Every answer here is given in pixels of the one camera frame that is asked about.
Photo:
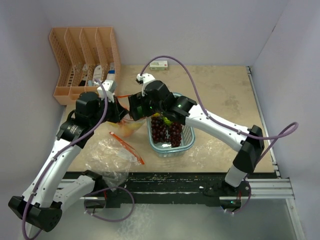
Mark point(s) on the green custard apple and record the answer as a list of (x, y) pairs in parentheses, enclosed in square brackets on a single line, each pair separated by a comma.
[(166, 121)]

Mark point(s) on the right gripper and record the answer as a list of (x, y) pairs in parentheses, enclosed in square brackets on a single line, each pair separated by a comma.
[(136, 101)]

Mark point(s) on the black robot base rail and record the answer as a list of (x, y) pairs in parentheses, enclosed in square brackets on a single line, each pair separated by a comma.
[(179, 188)]

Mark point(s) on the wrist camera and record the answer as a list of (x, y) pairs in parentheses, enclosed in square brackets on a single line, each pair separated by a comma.
[(107, 89), (144, 79)]

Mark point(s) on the clear zip top bag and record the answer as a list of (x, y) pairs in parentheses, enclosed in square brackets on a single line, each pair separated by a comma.
[(124, 101)]

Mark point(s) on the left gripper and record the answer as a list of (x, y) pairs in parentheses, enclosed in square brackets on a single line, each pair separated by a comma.
[(118, 111)]

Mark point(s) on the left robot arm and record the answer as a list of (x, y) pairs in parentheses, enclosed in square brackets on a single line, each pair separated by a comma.
[(41, 205)]

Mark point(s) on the white bottle in organizer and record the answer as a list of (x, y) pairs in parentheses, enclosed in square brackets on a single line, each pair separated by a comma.
[(97, 75)]

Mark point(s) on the green white small box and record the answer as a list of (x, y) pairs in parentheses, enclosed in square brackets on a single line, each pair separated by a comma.
[(158, 65)]

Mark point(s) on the dark grape bunch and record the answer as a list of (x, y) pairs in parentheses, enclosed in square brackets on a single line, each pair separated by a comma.
[(164, 134)]

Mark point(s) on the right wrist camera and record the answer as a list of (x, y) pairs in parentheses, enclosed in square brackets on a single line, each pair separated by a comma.
[(144, 79)]

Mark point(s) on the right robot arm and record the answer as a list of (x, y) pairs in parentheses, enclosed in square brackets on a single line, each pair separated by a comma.
[(245, 141)]

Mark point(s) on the light blue plastic basket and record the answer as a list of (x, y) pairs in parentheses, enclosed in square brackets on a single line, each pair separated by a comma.
[(165, 150)]

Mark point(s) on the white blue box in organizer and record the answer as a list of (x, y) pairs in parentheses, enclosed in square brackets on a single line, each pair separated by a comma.
[(111, 74)]

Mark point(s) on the pink desk organizer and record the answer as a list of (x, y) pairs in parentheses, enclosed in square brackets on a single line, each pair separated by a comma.
[(78, 52)]

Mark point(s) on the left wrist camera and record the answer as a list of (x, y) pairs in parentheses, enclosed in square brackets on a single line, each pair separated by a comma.
[(107, 89)]

